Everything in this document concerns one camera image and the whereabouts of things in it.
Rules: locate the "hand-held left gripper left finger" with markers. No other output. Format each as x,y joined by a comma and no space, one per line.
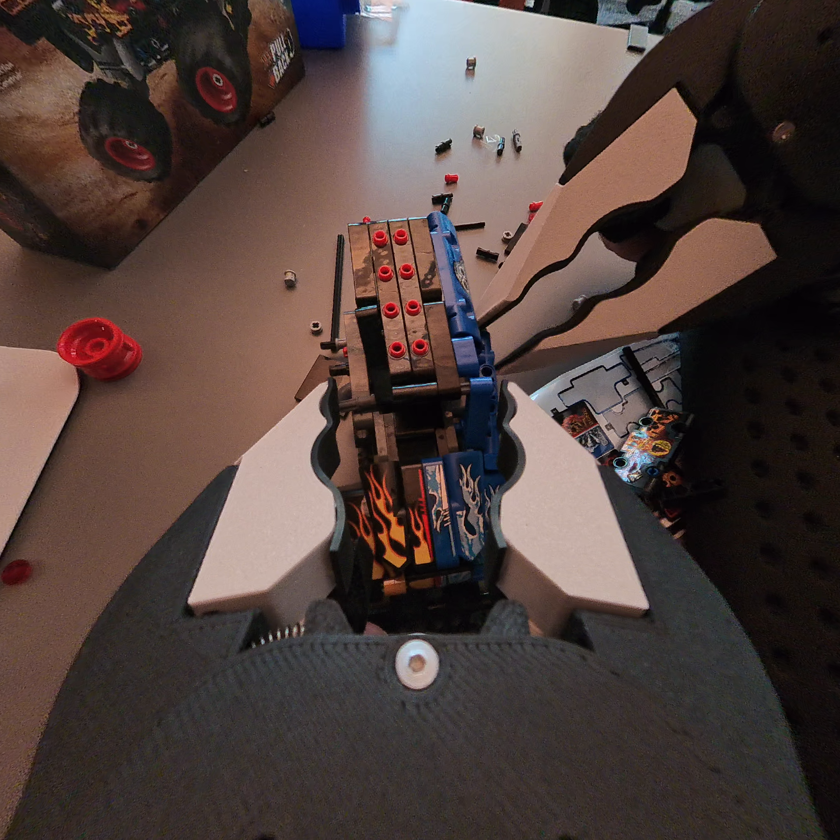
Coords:
262,525

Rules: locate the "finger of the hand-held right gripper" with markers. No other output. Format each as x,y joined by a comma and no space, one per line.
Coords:
695,275
623,164

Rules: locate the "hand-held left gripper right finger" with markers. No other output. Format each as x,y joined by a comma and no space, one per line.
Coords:
571,525

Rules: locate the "black skull sticker panel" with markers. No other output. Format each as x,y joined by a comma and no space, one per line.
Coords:
656,446

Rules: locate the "black blue brick truck model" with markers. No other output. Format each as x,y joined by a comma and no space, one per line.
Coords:
407,394

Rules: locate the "grey desk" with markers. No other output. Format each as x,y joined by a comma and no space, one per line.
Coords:
229,295

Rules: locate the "sticker sheet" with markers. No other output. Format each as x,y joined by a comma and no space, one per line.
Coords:
590,394

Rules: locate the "black square plate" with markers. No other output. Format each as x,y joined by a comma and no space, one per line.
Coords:
315,384

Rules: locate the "black dotted mat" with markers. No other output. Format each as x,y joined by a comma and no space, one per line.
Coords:
774,525

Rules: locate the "red wheel hub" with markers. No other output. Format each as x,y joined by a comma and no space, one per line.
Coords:
100,348

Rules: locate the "white book stand base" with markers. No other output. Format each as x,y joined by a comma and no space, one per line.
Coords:
33,426

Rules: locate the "small red round stud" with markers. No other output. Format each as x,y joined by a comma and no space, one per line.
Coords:
16,572

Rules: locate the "blue storage bin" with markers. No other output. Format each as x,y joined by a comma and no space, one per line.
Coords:
318,23

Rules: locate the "monster truck set box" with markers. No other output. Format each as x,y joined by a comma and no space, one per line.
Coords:
131,98

